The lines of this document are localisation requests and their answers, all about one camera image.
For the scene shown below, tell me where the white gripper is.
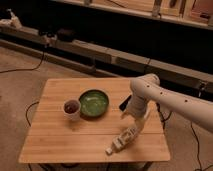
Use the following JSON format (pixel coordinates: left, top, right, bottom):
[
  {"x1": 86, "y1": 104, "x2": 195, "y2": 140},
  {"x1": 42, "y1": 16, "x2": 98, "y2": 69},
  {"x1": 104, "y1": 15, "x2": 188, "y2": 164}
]
[{"x1": 119, "y1": 94, "x2": 152, "y2": 134}]

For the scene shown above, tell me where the white plastic bottle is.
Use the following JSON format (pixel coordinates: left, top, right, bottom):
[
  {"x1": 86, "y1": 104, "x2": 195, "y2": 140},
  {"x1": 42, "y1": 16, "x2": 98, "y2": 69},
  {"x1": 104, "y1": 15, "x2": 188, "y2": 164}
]
[{"x1": 105, "y1": 125, "x2": 138, "y2": 155}]

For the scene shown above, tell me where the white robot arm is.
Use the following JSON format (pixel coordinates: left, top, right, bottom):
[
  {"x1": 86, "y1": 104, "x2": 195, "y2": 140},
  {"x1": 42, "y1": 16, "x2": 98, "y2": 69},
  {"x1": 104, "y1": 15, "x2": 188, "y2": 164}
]
[{"x1": 124, "y1": 74, "x2": 213, "y2": 133}]

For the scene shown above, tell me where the green ceramic bowl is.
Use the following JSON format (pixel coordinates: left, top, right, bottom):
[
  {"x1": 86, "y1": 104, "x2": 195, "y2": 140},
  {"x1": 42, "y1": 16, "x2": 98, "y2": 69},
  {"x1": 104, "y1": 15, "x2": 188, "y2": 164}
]
[{"x1": 79, "y1": 89, "x2": 109, "y2": 118}]

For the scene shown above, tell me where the wooden table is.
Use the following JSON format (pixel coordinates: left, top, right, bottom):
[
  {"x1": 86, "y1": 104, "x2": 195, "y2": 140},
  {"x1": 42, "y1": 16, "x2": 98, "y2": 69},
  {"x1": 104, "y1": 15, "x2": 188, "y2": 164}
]
[{"x1": 19, "y1": 78, "x2": 170, "y2": 163}]

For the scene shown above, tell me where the white cup with dark contents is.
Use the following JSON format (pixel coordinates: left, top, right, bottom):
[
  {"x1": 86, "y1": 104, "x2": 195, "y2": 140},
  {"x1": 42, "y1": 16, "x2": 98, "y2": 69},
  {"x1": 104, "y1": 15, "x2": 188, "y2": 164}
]
[{"x1": 63, "y1": 100, "x2": 81, "y2": 121}]

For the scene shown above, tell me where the dark device on ledge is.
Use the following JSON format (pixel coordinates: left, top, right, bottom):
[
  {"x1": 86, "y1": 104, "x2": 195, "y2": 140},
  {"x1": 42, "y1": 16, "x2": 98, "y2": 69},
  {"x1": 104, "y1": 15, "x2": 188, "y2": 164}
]
[{"x1": 57, "y1": 28, "x2": 76, "y2": 42}]

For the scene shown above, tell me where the wooden shelf at back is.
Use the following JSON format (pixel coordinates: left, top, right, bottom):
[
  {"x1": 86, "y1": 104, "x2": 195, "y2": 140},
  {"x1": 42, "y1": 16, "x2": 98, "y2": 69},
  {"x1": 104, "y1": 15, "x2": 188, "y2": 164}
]
[{"x1": 54, "y1": 0, "x2": 213, "y2": 31}]

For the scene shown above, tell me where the white object on ledge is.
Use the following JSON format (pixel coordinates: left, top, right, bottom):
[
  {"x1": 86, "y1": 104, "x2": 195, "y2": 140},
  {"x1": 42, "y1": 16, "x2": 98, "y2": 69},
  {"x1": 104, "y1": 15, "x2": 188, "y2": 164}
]
[{"x1": 0, "y1": 9, "x2": 22, "y2": 29}]

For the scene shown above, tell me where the black cable right of table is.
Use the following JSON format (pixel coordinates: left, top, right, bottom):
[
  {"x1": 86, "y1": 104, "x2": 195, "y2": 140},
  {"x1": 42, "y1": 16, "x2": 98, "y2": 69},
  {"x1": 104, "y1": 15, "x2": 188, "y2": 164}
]
[{"x1": 155, "y1": 101, "x2": 174, "y2": 130}]

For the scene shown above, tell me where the long low metal rail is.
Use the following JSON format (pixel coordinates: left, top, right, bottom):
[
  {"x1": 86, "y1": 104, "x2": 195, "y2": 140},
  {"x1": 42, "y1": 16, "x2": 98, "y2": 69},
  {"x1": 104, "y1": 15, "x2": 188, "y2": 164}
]
[{"x1": 0, "y1": 25, "x2": 213, "y2": 91}]

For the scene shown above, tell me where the black cable at table left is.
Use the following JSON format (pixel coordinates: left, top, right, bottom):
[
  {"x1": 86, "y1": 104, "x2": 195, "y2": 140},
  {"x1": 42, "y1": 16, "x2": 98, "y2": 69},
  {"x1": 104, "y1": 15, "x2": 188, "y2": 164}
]
[{"x1": 25, "y1": 101, "x2": 40, "y2": 128}]

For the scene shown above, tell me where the black floor cable left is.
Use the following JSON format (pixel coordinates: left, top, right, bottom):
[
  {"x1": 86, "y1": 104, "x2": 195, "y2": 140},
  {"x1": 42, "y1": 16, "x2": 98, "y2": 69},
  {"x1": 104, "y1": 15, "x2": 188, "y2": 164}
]
[{"x1": 0, "y1": 49, "x2": 46, "y2": 74}]

